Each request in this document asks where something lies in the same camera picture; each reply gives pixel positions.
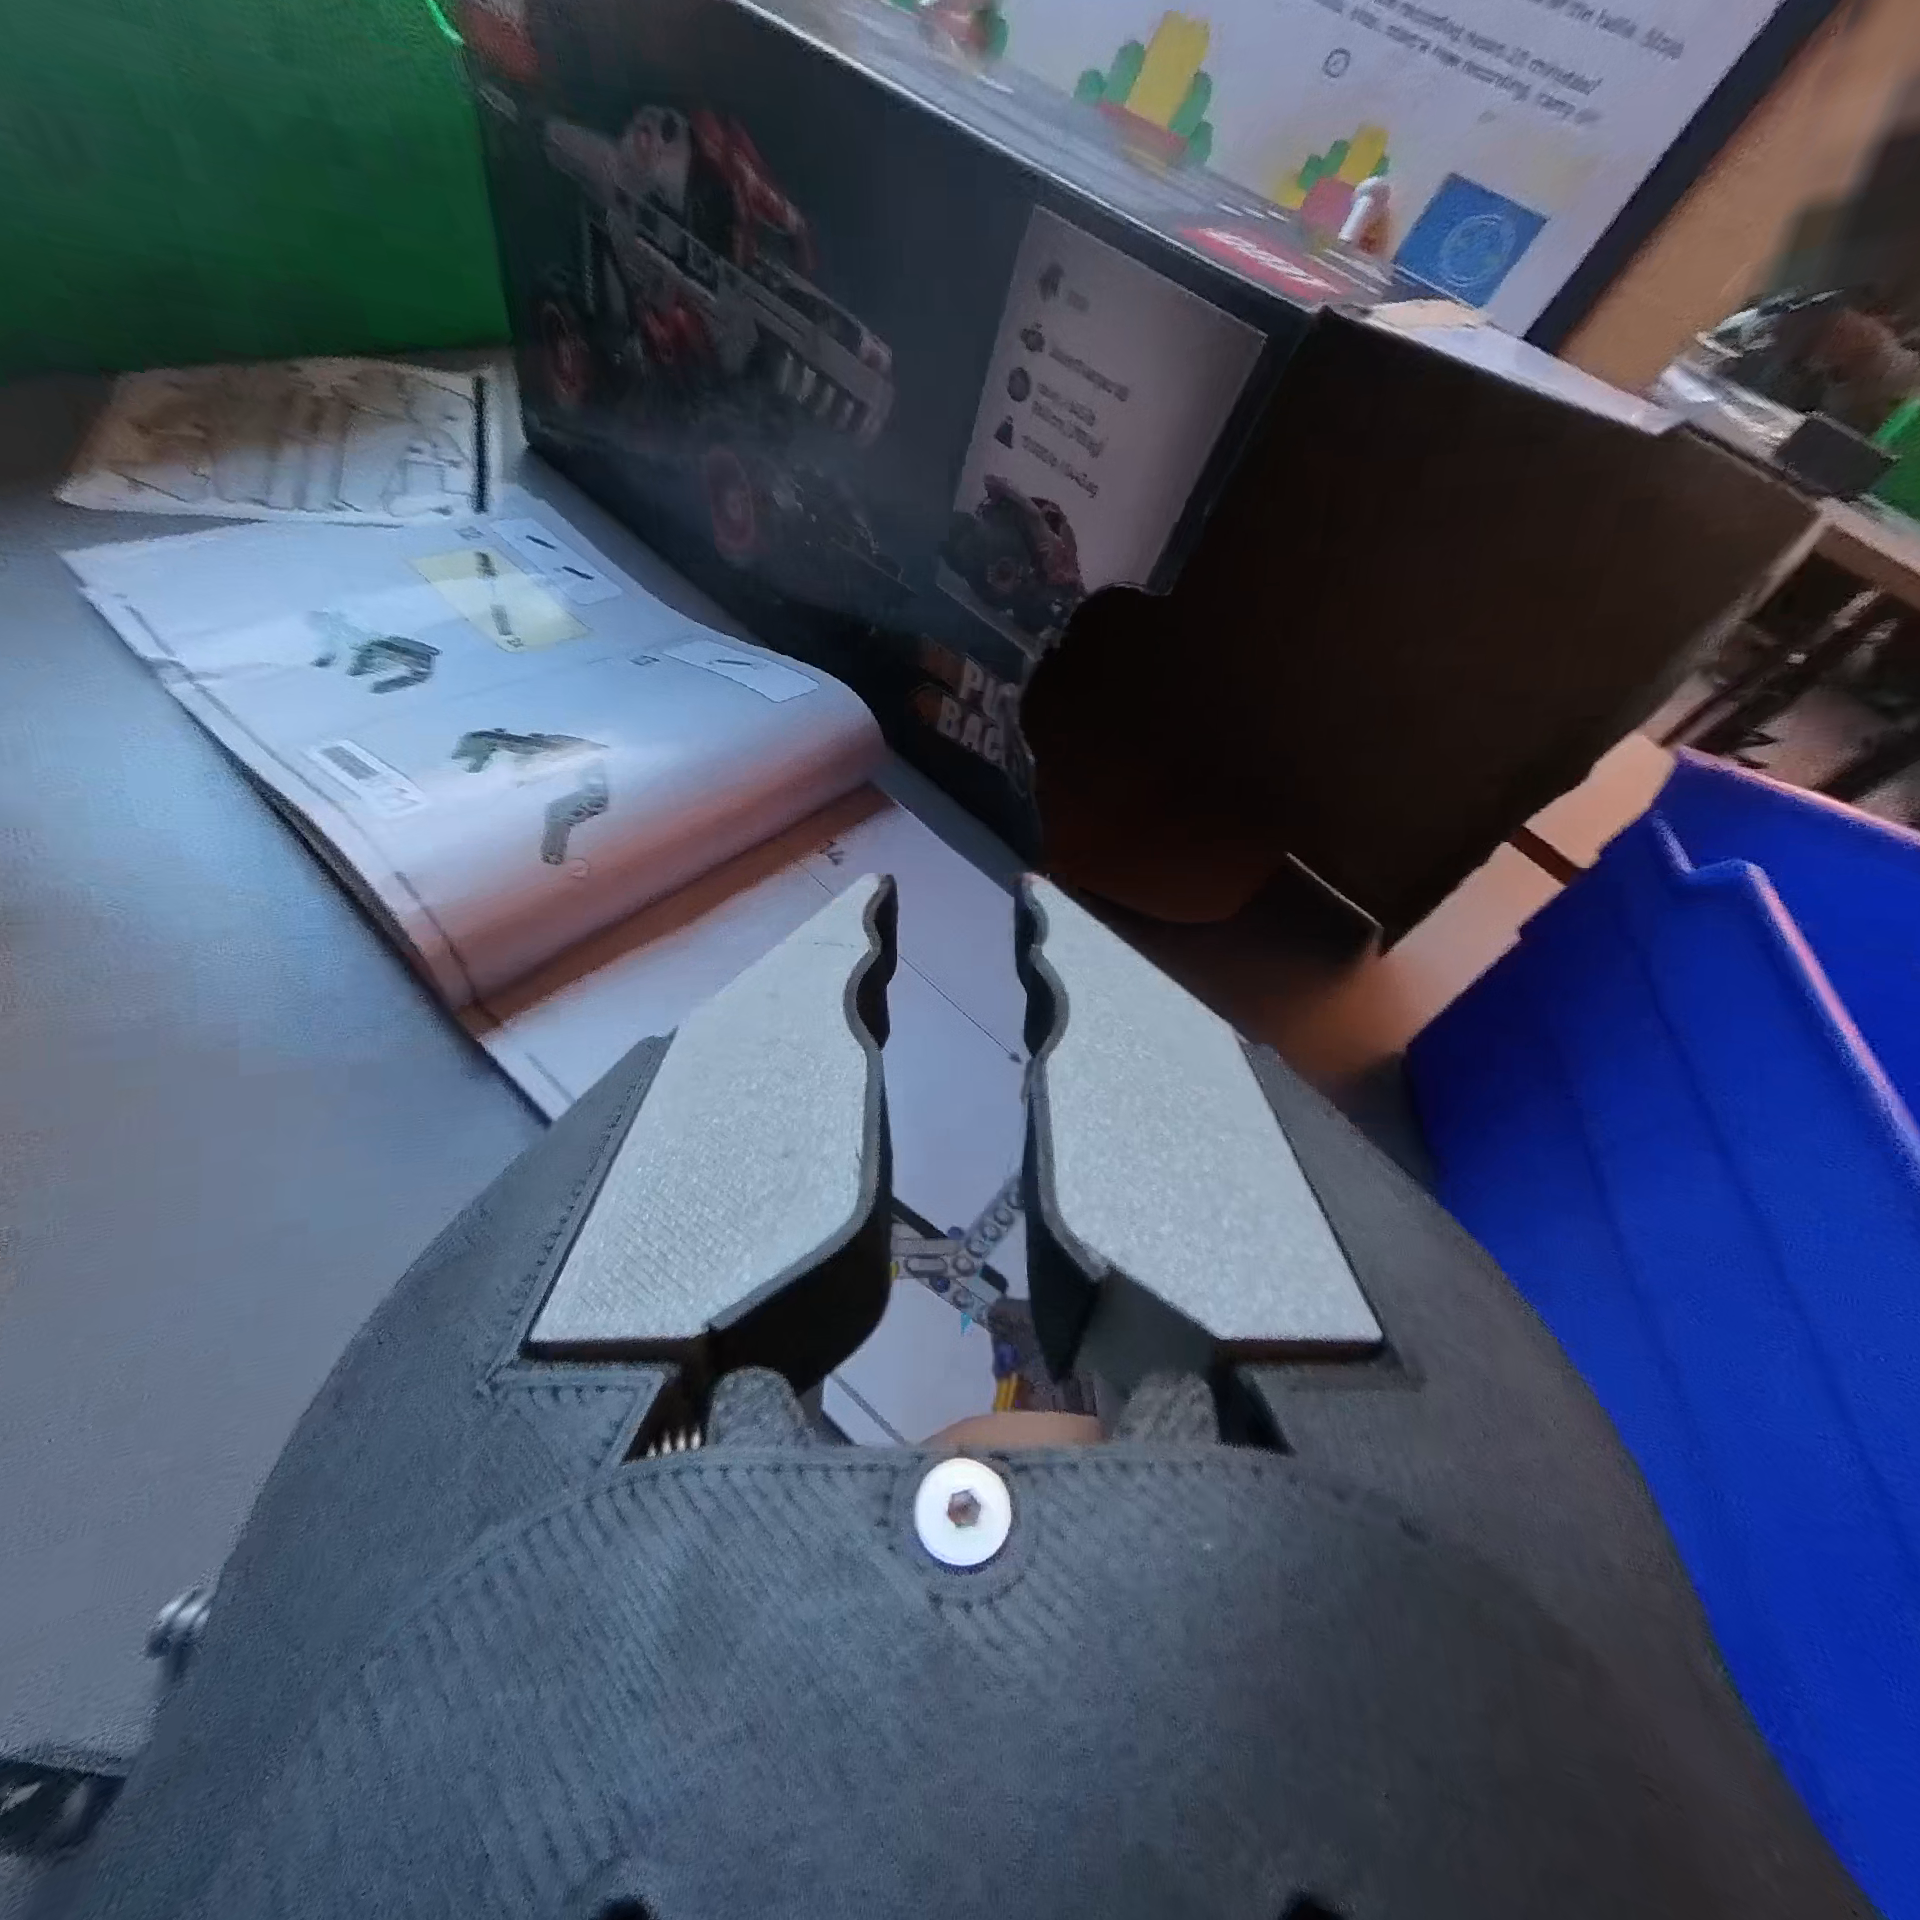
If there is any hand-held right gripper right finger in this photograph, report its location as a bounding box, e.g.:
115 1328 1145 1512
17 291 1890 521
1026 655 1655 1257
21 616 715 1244
1018 874 1385 1384

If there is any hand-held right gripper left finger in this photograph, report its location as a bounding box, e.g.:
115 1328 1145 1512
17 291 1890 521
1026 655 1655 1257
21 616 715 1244
526 874 898 1396

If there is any partly built grey lego model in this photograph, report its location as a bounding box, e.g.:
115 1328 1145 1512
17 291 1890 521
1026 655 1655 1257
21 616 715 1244
892 1185 1052 1419

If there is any green plastic bin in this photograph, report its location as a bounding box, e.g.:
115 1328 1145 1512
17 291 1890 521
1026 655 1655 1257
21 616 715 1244
0 0 513 385

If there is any open lego instruction booklet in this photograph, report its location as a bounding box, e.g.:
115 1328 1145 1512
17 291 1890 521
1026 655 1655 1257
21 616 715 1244
59 488 1052 1449

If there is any black lego set box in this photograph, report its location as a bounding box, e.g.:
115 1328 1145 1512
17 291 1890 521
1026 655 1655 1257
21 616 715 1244
481 0 1823 963

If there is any blue plastic bin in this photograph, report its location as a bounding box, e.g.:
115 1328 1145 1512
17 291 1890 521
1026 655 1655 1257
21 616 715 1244
1401 748 1920 1920

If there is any crumpled white paper sheet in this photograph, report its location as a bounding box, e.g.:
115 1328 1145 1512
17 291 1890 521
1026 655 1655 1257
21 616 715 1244
57 358 506 529

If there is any cluttered wooden desk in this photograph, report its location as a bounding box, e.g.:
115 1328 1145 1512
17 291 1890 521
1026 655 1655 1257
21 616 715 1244
1651 287 1920 798

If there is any wooden sheet stand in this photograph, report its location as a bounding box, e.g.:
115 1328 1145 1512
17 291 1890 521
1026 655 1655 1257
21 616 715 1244
1529 0 1920 394

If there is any printed task instruction sheet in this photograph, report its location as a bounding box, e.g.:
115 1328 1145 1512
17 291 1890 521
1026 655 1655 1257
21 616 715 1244
901 0 1787 339

